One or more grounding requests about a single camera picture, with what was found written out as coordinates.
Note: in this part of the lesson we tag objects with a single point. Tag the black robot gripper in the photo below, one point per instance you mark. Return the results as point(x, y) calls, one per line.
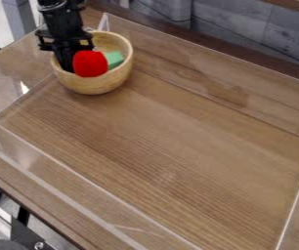
point(61, 34)

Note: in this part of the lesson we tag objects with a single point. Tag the red felt fruit green stem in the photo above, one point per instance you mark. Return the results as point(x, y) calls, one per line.
point(89, 63)

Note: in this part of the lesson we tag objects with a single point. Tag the light wooden bowl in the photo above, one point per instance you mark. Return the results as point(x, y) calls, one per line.
point(105, 42)

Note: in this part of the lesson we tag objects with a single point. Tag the green rectangular block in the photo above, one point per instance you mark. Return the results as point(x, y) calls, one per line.
point(114, 59)

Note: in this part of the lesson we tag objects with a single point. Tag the clear acrylic tray walls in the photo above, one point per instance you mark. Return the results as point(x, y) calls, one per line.
point(179, 162)

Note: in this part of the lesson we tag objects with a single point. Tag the black metal table leg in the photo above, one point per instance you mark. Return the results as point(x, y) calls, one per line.
point(22, 216)

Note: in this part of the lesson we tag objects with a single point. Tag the grey post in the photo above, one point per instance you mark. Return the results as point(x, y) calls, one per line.
point(19, 17)

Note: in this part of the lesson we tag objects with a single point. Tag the black bracket with bolt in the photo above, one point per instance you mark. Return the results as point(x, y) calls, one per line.
point(23, 236)

